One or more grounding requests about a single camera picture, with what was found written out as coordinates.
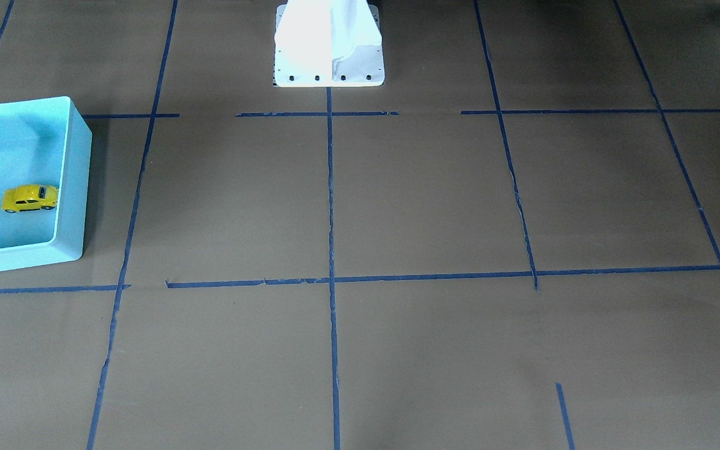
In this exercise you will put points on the yellow beetle toy car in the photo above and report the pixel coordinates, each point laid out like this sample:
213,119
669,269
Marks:
29,197

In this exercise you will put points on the teal plastic bin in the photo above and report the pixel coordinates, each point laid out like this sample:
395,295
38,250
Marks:
45,156

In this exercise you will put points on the white camera stand base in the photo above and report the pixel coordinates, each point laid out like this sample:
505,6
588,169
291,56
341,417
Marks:
323,44

